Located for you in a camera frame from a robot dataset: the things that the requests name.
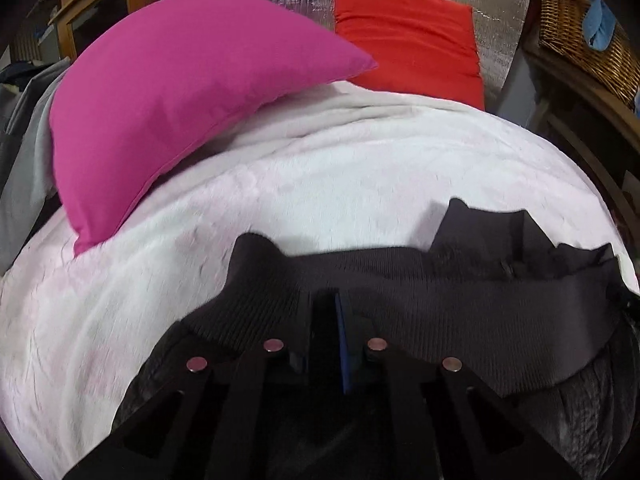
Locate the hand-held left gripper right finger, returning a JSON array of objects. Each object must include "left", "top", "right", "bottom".
[{"left": 335, "top": 291, "right": 581, "bottom": 480}]

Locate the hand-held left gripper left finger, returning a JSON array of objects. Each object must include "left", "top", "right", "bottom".
[{"left": 62, "top": 290, "right": 344, "bottom": 480}]

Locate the dark quilted jacket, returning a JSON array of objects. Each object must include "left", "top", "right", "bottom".
[{"left": 110, "top": 197, "right": 640, "bottom": 480}]

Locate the white blanket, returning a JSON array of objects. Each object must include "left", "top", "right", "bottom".
[{"left": 0, "top": 80, "right": 640, "bottom": 480}]

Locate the pink pillow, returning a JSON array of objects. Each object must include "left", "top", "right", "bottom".
[{"left": 49, "top": 0, "right": 378, "bottom": 257}]

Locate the red pillow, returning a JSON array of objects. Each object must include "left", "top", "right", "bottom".
[{"left": 332, "top": 0, "right": 487, "bottom": 111}]

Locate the wooden table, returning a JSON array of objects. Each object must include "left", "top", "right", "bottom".
[{"left": 520, "top": 45, "right": 640, "bottom": 261}]

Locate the grey garment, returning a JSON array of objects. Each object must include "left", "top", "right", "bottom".
[{"left": 0, "top": 57, "right": 76, "bottom": 277}]

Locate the wicker basket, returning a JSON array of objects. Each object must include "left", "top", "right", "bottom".
[{"left": 536, "top": 0, "right": 640, "bottom": 111}]

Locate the blue cloth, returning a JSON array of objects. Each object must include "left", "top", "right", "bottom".
[{"left": 585, "top": 0, "right": 632, "bottom": 54}]

